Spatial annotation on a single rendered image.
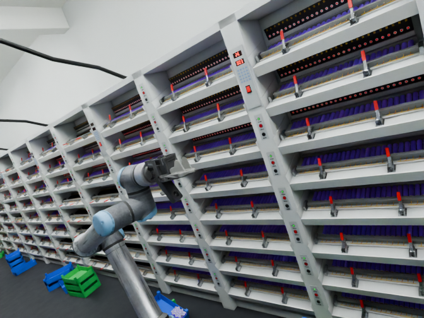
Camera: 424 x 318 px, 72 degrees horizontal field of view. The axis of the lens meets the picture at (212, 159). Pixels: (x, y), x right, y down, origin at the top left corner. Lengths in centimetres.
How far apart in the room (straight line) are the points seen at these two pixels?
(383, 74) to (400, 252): 74
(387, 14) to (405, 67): 18
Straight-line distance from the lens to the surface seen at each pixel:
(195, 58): 180
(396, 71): 121
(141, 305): 168
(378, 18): 121
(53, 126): 302
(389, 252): 151
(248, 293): 208
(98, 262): 369
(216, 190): 171
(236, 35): 140
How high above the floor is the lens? 136
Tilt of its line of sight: 10 degrees down
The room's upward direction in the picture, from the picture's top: 20 degrees counter-clockwise
